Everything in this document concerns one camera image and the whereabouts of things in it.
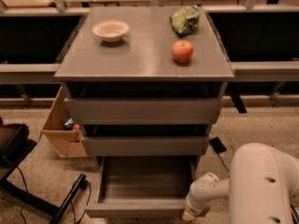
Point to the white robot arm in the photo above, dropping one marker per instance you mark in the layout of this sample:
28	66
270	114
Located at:
263	188

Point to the black power adapter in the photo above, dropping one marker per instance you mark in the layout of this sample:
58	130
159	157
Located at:
217	145

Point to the red apple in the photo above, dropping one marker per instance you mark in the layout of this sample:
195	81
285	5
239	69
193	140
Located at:
182	51

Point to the grey drawer cabinet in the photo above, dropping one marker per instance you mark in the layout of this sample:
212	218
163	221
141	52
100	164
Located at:
140	66

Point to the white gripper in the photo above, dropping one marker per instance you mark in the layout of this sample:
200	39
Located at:
195	207

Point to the grey middle drawer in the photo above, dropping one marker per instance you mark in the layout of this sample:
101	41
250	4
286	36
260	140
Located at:
146	146

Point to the green crumpled chip bag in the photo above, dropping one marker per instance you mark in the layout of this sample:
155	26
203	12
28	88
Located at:
185	20

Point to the cardboard box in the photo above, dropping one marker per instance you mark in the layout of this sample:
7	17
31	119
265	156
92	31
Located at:
65	141

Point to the blue item in box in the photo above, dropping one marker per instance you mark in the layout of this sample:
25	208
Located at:
69	124

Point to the black stand leg right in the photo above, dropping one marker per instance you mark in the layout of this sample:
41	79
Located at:
295	216

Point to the grey top drawer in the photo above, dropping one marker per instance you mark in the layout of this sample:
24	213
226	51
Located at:
144	111

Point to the grey bottom drawer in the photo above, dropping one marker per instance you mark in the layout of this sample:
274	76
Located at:
144	186

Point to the grey drawer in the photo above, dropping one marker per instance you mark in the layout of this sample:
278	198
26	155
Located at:
144	186
144	111
146	146

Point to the white bowl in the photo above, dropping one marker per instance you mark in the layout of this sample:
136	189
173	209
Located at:
111	31

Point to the orange item in box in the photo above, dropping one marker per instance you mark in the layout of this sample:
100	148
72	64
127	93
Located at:
76	128

